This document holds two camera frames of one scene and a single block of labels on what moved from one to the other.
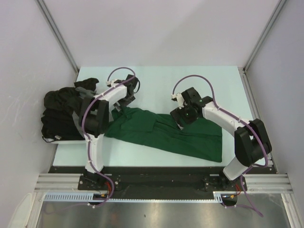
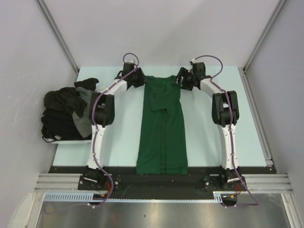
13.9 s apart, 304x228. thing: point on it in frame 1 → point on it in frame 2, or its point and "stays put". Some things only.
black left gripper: [125, 104] → [142, 79]
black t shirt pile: [60, 104] stays put
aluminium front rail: [54, 182] stays put
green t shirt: [160, 129] → [163, 148]
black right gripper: [178, 113] → [184, 73]
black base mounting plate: [112, 179] stays put
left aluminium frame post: [55, 30] stays put
